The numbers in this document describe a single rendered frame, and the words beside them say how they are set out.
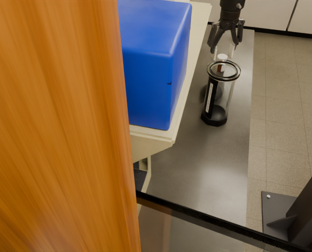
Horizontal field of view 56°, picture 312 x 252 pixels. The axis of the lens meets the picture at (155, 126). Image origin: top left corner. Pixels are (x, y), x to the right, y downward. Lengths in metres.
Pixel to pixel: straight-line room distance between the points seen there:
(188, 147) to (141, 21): 0.78
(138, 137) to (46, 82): 0.15
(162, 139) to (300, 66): 3.09
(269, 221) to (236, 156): 1.04
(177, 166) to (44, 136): 0.79
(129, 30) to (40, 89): 0.12
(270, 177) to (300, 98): 0.97
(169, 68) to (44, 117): 0.11
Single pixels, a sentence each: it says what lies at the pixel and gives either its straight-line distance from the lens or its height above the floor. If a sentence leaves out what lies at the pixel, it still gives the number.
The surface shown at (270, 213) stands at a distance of 2.05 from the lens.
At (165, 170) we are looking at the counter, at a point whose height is 0.94.
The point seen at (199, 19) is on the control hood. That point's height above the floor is 1.51.
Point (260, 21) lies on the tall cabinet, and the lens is 3.67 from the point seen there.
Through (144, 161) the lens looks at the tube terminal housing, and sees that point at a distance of 0.89.
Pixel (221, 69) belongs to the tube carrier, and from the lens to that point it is 1.05.
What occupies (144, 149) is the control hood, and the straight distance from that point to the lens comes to 0.31.
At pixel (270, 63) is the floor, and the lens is 3.27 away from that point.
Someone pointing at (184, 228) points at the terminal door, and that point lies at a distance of 0.42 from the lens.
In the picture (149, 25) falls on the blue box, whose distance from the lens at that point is 0.28.
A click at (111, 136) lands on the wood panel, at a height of 1.60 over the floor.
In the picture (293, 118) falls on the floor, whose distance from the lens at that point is 2.69.
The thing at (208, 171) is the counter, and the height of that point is 0.94.
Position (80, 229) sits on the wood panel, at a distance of 0.32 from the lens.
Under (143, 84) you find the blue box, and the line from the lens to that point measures 0.26.
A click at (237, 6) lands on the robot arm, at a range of 1.19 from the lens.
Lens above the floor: 1.73
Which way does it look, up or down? 47 degrees down
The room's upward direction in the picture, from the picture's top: straight up
